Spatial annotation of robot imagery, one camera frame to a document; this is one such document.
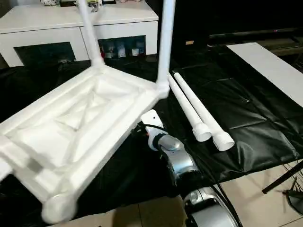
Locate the white side table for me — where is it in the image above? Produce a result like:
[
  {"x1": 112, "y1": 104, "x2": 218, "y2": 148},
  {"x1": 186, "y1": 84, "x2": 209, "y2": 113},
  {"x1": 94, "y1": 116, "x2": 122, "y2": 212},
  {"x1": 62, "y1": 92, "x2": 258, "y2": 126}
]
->
[{"x1": 225, "y1": 41, "x2": 303, "y2": 105}]

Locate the white plastic table leg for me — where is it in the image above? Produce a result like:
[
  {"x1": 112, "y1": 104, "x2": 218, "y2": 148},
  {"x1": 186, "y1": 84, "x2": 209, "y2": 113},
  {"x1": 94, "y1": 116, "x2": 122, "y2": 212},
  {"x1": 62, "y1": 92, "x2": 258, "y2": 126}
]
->
[
  {"x1": 77, "y1": 0, "x2": 107, "y2": 70},
  {"x1": 155, "y1": 0, "x2": 178, "y2": 99},
  {"x1": 169, "y1": 70, "x2": 212, "y2": 143},
  {"x1": 173, "y1": 71, "x2": 235, "y2": 152}
]

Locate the black work mat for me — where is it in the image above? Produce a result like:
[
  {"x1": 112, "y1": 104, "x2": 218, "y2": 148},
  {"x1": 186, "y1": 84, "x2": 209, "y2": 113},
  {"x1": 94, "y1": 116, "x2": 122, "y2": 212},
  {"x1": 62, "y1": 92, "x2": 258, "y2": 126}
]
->
[{"x1": 0, "y1": 44, "x2": 303, "y2": 223}]

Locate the white sideboard cabinet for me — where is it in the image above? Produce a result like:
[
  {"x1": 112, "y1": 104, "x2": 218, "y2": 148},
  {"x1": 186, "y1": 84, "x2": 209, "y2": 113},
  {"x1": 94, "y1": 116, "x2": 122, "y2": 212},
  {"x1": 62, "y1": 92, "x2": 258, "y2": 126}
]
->
[{"x1": 0, "y1": 4, "x2": 159, "y2": 69}]

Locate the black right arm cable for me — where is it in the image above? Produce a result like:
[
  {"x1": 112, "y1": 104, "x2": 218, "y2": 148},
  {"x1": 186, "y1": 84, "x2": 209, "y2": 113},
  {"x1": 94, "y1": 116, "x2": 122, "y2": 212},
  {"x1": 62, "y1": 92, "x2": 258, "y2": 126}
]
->
[{"x1": 141, "y1": 123, "x2": 240, "y2": 227}]

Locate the grey tangled bundle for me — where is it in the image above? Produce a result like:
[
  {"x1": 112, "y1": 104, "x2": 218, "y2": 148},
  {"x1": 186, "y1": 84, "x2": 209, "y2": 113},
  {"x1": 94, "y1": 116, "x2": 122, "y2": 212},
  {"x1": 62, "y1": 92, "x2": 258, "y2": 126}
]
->
[{"x1": 86, "y1": 0, "x2": 103, "y2": 12}]

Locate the white plastic table top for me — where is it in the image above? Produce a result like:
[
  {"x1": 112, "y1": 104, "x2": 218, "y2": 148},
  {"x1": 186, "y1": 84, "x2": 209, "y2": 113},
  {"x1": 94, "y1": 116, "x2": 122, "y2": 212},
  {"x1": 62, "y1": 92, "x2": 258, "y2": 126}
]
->
[{"x1": 0, "y1": 60, "x2": 170, "y2": 226}]

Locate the black tripod base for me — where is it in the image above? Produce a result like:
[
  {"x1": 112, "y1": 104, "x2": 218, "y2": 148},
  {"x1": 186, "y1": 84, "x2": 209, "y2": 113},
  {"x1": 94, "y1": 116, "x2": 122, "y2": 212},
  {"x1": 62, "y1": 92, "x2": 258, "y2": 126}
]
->
[{"x1": 282, "y1": 175, "x2": 303, "y2": 214}]

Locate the dark low bench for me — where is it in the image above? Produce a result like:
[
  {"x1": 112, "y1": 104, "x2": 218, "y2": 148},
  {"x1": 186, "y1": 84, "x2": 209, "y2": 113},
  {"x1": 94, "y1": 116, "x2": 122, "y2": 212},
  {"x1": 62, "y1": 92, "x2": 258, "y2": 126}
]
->
[{"x1": 209, "y1": 26, "x2": 303, "y2": 57}]

